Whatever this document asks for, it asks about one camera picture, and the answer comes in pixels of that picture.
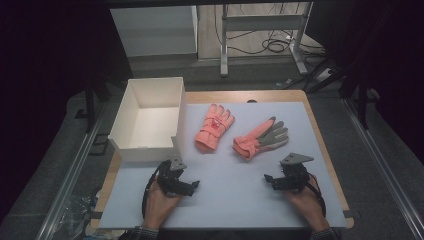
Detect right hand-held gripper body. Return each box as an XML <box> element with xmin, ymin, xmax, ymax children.
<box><xmin>272</xmin><ymin>152</ymin><xmax>315</xmax><ymax>194</ymax></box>

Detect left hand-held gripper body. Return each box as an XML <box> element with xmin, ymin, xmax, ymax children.
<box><xmin>155</xmin><ymin>157</ymin><xmax>195</xmax><ymax>198</ymax></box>

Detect pink and grey glove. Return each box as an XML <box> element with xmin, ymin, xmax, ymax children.
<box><xmin>232</xmin><ymin>116</ymin><xmax>290</xmax><ymax>161</ymax></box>

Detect pink glove with red print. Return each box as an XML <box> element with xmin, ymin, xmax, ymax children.
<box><xmin>194</xmin><ymin>103</ymin><xmax>236</xmax><ymax>154</ymax></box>

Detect white box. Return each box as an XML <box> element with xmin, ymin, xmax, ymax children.
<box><xmin>107</xmin><ymin>76</ymin><xmax>187</xmax><ymax>164</ymax></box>

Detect person's left hand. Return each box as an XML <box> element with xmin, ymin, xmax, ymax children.
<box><xmin>144</xmin><ymin>181</ymin><xmax>184</xmax><ymax>230</ymax></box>

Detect person's right hand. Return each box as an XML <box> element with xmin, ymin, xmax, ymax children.
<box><xmin>283</xmin><ymin>175</ymin><xmax>331</xmax><ymax>232</ymax></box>

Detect light blue table mat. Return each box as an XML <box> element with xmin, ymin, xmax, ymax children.
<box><xmin>98</xmin><ymin>101</ymin><xmax>348</xmax><ymax>230</ymax></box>

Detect clear plastic bag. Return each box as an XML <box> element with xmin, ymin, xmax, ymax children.
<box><xmin>55</xmin><ymin>194</ymin><xmax>102</xmax><ymax>240</ymax></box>

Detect black metal stand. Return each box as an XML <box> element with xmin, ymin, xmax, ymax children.
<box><xmin>74</xmin><ymin>77</ymin><xmax>112</xmax><ymax>134</ymax></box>
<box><xmin>339</xmin><ymin>59</ymin><xmax>382</xmax><ymax>131</ymax></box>

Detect white power strip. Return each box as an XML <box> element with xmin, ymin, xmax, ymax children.
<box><xmin>314</xmin><ymin>67</ymin><xmax>335</xmax><ymax>83</ymax></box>

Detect white cabinet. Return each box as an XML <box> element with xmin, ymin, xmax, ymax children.
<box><xmin>109</xmin><ymin>5</ymin><xmax>200</xmax><ymax>58</ymax></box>

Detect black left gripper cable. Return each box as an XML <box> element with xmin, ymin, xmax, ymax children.
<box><xmin>141</xmin><ymin>160</ymin><xmax>171</xmax><ymax>220</ymax></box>

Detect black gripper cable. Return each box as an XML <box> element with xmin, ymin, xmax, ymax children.
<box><xmin>141</xmin><ymin>160</ymin><xmax>171</xmax><ymax>220</ymax></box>
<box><xmin>305</xmin><ymin>173</ymin><xmax>328</xmax><ymax>218</ymax></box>

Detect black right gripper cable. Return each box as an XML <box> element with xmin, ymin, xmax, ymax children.
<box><xmin>305</xmin><ymin>173</ymin><xmax>328</xmax><ymax>218</ymax></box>

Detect aluminium rail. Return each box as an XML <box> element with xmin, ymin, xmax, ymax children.
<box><xmin>342</xmin><ymin>97</ymin><xmax>424</xmax><ymax>240</ymax></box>
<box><xmin>35</xmin><ymin>102</ymin><xmax>112</xmax><ymax>240</ymax></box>

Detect black floor cables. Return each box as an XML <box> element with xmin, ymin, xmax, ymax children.
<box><xmin>213</xmin><ymin>2</ymin><xmax>327</xmax><ymax>57</ymax></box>

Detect white metal desk frame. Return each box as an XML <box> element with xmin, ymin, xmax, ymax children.
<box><xmin>219</xmin><ymin>1</ymin><xmax>315</xmax><ymax>78</ymax></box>

